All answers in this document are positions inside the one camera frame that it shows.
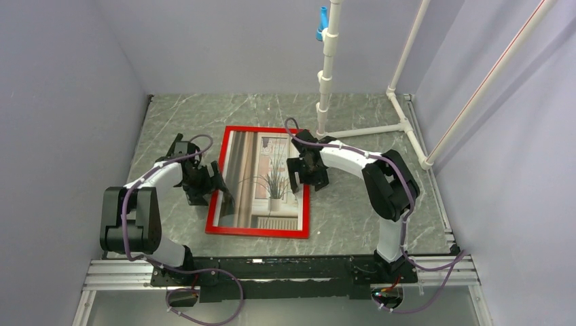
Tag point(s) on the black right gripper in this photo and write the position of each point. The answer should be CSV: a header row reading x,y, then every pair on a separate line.
x,y
319,181

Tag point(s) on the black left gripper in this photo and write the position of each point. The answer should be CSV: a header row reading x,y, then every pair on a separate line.
x,y
195,196

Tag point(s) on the red picture frame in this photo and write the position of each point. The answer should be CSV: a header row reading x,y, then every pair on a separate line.
x,y
256,232

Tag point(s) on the printed photo sheet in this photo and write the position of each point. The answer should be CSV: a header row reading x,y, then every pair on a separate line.
x,y
261,189

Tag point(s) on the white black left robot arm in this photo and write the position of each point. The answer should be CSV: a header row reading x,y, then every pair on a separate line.
x,y
131,222

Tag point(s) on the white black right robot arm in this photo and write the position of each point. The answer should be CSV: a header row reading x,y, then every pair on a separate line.
x,y
390,186

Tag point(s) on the white PVC pipe stand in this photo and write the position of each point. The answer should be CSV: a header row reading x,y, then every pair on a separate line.
x,y
397,60

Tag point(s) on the blue pipe fitting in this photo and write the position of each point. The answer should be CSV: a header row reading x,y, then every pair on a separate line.
x,y
323,23

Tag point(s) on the white pole with red stripe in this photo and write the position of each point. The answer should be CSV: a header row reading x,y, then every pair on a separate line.
x,y
531,23

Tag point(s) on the black handled hammer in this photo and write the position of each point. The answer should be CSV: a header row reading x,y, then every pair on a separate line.
x,y
177,138

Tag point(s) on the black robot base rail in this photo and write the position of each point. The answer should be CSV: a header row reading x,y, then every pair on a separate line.
x,y
300,276

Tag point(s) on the aluminium extrusion frame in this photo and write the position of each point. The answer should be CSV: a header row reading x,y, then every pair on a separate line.
x,y
343,229

